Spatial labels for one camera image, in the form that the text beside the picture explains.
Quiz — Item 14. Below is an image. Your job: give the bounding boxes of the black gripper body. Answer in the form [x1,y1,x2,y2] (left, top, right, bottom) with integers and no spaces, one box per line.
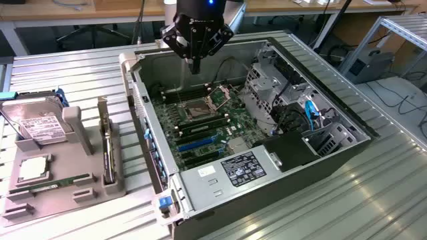
[172,0,228,60]

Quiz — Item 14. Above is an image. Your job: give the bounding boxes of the graphics card with metal bracket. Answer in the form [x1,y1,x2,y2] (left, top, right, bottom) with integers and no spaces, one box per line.
[96,96,118,186]

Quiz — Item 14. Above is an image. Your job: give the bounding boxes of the silver metal disk bay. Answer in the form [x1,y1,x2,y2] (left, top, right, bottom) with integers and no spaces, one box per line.
[244,61,313,106]

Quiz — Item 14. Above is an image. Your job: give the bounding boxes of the black RAM slot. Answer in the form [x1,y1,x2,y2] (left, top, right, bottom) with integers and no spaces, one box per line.
[176,116,230,133]
[160,85,206,99]
[161,90,208,105]
[174,113,229,130]

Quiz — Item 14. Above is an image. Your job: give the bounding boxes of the black office chair base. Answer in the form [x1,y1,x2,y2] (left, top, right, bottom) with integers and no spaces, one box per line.
[54,23,132,50]

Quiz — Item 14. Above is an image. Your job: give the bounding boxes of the thin metal locking lever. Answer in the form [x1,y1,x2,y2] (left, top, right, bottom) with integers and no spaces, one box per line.
[172,83,185,106]

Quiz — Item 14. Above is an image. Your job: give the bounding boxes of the metal socket cover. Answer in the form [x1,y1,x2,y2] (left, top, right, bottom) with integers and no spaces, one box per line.
[204,84,234,111]

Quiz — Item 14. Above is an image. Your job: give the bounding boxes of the CPU socket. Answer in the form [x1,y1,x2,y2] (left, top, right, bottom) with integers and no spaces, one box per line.
[181,99,214,121]

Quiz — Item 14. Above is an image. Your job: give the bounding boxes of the green motherboard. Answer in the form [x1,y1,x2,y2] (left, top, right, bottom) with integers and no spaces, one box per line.
[148,83,268,171]

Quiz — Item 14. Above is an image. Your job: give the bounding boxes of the black slanted pole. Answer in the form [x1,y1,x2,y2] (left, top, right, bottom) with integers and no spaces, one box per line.
[312,0,353,51]

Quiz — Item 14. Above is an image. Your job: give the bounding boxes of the RAM stick with white label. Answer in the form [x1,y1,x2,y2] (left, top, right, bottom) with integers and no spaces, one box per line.
[177,119,232,138]

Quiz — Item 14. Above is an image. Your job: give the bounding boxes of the long black expansion slot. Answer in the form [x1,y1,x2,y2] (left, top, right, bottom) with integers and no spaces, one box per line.
[181,149,220,162]
[184,156,221,169]
[174,131,214,146]

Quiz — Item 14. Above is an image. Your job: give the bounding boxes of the silver chipset heatsink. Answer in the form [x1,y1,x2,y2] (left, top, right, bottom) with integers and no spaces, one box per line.
[226,138,250,154]

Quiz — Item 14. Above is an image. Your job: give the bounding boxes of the black plastic air shroud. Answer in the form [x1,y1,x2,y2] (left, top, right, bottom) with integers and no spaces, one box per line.
[252,131,321,174]

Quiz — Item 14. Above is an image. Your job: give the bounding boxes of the perforated metal disk bay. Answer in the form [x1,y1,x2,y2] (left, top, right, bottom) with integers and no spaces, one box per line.
[301,122,356,158]

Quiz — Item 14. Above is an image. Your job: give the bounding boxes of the hard disk with blue rails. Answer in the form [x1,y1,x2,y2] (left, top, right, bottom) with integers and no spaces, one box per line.
[0,86,70,146]

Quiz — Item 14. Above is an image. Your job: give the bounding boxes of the silver power supply unit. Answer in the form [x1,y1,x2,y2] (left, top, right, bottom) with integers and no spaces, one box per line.
[172,145,285,214]

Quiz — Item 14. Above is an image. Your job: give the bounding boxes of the grey printed parts rack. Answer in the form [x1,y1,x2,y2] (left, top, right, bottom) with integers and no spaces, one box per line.
[0,106,128,227]

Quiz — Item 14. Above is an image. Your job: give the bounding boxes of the open black PC case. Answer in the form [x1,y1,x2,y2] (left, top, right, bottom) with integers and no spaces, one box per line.
[118,36,381,240]

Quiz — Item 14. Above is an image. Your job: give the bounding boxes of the blue case latch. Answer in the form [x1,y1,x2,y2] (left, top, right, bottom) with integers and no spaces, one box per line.
[157,196,173,210]

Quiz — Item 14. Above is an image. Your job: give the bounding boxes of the silver CPU chip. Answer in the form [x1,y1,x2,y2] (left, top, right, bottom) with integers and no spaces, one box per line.
[16,157,49,182]

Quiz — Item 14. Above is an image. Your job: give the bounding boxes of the green RAM stick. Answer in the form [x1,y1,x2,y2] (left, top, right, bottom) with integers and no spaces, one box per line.
[8,174,84,196]

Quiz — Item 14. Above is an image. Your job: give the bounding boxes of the thin cable with metal plug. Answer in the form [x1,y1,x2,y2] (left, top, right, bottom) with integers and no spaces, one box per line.
[133,0,146,45]

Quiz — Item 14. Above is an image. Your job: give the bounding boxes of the black looped wire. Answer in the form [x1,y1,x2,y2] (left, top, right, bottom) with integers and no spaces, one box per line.
[212,56,250,87]

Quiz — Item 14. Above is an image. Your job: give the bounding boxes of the wooden desk with white frame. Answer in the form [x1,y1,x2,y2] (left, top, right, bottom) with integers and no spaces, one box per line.
[244,0,421,50]
[0,0,168,57]

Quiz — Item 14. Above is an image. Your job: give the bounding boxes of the light blue network cable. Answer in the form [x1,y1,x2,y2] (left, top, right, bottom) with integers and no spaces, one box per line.
[50,0,90,11]

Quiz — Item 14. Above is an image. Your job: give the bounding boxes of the coiled black cable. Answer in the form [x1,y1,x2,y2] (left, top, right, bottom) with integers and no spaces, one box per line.
[327,44,349,63]

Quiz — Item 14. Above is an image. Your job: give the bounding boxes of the black power wire bundle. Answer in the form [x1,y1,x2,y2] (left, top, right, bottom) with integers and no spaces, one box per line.
[268,96,313,138]

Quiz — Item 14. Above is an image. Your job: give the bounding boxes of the blue SATA wire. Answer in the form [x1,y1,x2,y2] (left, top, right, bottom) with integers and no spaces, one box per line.
[303,99,321,131]

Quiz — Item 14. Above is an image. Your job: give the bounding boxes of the grey box with handle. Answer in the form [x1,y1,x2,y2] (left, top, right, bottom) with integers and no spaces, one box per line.
[345,49,395,85]

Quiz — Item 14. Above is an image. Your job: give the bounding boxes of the aluminium profile frame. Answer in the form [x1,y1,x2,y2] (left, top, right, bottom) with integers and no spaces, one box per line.
[337,14,427,77]

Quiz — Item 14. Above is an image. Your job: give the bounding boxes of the thin black wire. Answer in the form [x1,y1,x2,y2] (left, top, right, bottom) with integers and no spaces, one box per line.
[364,81,427,118]

